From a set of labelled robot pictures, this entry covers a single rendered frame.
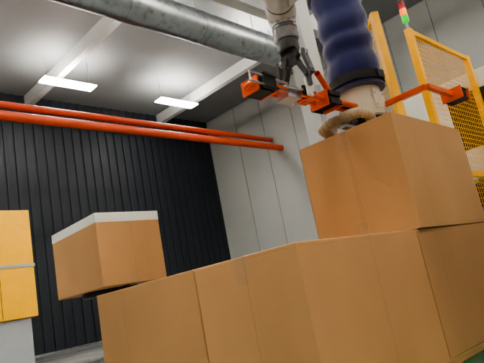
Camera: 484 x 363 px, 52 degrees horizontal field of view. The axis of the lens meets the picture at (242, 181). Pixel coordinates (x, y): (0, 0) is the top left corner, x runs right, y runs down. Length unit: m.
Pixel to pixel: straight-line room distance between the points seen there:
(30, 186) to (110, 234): 10.09
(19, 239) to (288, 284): 7.90
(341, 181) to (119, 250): 1.44
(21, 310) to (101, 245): 6.05
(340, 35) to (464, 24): 10.32
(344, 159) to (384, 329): 0.67
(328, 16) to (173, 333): 1.38
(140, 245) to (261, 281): 1.70
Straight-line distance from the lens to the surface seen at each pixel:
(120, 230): 2.85
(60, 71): 11.99
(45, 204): 12.87
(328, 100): 1.84
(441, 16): 12.65
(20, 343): 8.80
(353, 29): 2.13
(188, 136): 11.92
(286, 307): 1.22
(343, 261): 1.31
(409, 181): 1.70
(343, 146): 1.83
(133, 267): 2.85
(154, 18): 8.25
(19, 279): 8.81
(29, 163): 13.03
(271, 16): 1.84
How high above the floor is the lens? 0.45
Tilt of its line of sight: 13 degrees up
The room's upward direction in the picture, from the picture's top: 11 degrees counter-clockwise
